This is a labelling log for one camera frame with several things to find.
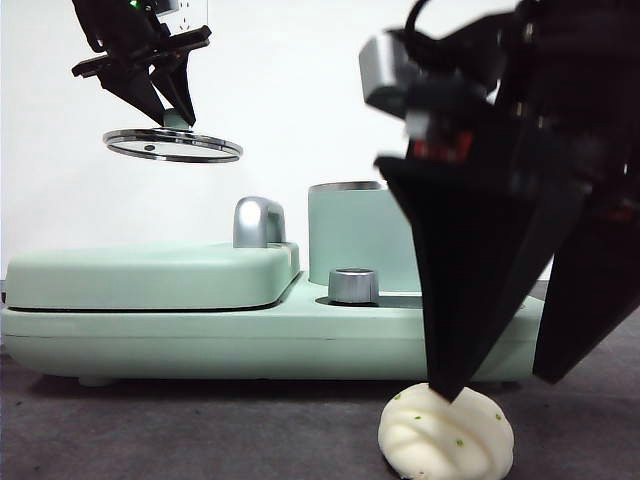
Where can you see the glass pot lid green knob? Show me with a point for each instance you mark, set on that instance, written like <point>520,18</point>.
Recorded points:
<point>173,120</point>

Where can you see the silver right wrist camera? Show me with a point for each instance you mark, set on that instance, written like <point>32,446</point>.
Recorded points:
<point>385,70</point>

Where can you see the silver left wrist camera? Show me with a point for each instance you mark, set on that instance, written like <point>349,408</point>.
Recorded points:
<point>165,6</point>

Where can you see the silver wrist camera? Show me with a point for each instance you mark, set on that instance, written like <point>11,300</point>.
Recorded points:
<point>385,70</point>
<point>165,6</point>

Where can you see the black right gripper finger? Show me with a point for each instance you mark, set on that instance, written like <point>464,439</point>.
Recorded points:
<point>595,300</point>
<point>465,260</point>

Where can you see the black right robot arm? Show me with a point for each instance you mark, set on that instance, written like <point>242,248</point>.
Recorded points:
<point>575,75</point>

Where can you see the white wall socket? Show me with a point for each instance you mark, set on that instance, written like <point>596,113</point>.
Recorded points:
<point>192,17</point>

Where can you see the green breakfast machine base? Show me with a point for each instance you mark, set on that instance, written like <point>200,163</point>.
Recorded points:
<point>200,340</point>

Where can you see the silver control knob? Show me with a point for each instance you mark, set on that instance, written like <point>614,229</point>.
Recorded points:
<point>352,287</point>

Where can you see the twisted bun with green specks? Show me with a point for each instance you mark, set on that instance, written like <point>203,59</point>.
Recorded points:
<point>440,440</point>

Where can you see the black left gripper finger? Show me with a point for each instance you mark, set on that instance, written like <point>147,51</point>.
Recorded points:
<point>137,92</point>
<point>180,85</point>

